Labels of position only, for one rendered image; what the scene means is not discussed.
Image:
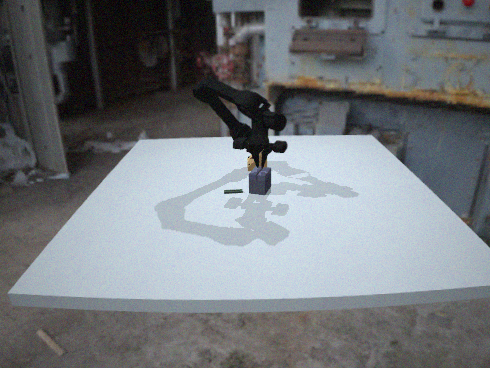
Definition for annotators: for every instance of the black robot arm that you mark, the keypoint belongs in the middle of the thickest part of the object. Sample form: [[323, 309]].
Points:
[[247, 102]]

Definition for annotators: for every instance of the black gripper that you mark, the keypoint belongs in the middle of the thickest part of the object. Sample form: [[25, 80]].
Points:
[[278, 147]]

